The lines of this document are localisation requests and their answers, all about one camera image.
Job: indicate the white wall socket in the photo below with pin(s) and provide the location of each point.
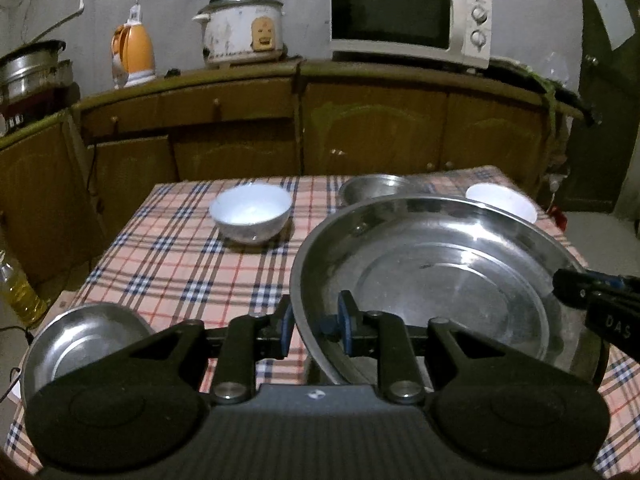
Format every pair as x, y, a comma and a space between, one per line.
136, 14

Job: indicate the small steel plate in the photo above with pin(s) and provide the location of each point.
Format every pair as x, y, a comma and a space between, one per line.
85, 340

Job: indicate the large steel plate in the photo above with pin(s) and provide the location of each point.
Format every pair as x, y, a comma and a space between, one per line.
450, 270

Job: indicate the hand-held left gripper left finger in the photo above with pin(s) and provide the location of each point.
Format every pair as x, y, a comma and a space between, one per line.
286, 329

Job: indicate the white microwave oven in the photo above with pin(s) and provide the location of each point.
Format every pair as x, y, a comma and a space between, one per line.
400, 15

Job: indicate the dark flat pan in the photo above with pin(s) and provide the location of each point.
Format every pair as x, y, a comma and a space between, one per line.
525, 77

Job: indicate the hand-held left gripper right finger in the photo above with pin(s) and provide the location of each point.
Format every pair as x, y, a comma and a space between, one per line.
345, 321

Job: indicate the white rice cooker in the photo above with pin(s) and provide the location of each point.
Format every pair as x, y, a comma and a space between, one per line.
235, 30

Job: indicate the plaid tablecloth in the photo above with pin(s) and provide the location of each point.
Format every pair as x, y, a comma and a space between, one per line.
190, 265

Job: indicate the orange electric kettle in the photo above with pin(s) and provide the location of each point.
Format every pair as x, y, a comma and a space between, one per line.
135, 52

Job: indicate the steel bowl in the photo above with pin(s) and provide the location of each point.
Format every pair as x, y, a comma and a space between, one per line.
372, 187

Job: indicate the white paper sheet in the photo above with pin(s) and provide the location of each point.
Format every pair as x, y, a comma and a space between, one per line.
610, 10

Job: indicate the green door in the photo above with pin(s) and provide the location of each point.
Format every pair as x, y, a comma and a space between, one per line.
607, 125

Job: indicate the white ceramic bowl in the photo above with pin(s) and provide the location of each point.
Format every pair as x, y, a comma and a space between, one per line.
502, 200
250, 212

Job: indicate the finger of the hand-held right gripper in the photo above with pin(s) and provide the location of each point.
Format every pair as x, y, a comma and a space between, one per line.
617, 282
575, 290

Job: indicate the red bag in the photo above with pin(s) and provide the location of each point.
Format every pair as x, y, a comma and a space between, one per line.
556, 215

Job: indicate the green onion stalks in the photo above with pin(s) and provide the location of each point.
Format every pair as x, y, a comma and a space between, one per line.
549, 95

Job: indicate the clear plastic bag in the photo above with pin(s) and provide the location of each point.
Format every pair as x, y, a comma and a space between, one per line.
556, 67

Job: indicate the wooden cabinet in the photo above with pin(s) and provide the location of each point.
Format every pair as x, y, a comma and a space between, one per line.
380, 120

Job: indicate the cooking oil bottle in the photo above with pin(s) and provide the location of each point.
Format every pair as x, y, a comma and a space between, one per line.
20, 292

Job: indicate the steel pot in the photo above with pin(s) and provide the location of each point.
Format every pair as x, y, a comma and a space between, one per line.
45, 97
27, 67

